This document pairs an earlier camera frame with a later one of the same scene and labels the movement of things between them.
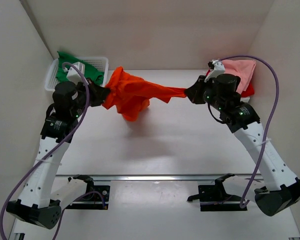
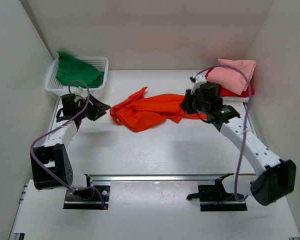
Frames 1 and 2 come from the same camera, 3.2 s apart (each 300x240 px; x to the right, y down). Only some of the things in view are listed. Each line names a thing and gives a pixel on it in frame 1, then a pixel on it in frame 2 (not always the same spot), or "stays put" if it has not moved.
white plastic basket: x=101 y=63 stays put
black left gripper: x=102 y=93 → x=99 y=108
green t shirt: x=91 y=73 stays put
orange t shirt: x=129 y=95 → x=140 y=113
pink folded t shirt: x=244 y=69 stays put
